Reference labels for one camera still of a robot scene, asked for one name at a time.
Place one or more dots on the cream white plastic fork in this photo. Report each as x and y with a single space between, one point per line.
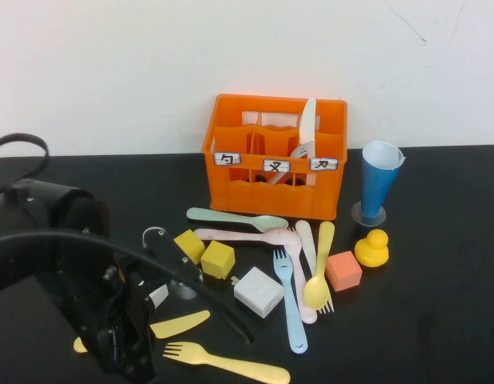
306 240

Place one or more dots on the yellow plastic knife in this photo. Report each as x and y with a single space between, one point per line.
178 324

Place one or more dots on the clear round plastic base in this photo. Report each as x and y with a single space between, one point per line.
375 222

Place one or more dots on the white plastic fork in crate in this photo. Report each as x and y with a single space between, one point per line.
300 152

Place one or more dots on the yellow plastic fork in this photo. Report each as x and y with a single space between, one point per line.
230 362

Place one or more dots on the small white foam cube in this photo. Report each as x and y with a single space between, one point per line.
159 296

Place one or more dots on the pink plastic fork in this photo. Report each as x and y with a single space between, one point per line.
298 264

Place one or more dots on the yellow foam cube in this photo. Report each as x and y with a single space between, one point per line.
218 259
190 244

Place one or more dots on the yellow rubber duck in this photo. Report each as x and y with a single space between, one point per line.
372 252

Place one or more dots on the orange plastic cutlery crate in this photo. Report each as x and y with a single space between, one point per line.
270 200

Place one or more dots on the white paper label sticker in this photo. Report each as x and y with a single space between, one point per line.
277 165
227 158
324 164

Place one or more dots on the yellow plastic spoon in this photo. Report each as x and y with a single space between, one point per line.
316 290

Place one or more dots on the orange foam cube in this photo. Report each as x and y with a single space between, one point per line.
342 272

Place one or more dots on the white plastic knife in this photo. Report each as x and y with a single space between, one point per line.
308 120

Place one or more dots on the white power adapter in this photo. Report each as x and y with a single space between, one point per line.
258 294

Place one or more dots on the blue paper cone cup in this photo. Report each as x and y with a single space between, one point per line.
376 188

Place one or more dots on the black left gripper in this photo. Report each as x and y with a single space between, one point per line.
114 300

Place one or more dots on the pale green plastic spoon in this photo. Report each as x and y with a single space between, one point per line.
214 216

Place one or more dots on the light blue plastic fork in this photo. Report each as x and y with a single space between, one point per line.
293 316

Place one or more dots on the pink plastic spoon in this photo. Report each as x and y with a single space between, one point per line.
230 234

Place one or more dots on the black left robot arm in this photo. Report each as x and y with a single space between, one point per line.
38 208

